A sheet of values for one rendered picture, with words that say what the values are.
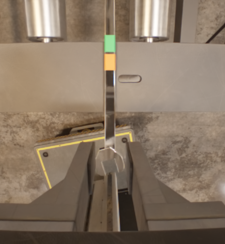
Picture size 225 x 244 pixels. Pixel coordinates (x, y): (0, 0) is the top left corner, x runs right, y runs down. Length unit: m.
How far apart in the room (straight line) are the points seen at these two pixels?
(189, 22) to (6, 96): 0.59
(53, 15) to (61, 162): 0.97
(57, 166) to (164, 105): 1.12
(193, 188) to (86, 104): 1.77
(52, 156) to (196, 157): 1.24
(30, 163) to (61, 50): 1.57
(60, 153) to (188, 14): 1.04
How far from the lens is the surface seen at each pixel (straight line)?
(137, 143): 0.15
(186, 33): 0.68
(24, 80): 0.25
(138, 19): 0.52
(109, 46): 0.22
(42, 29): 0.52
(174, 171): 1.76
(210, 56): 0.26
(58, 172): 1.32
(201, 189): 1.98
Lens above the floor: 1.40
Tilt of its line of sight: 74 degrees down
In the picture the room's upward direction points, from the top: 177 degrees clockwise
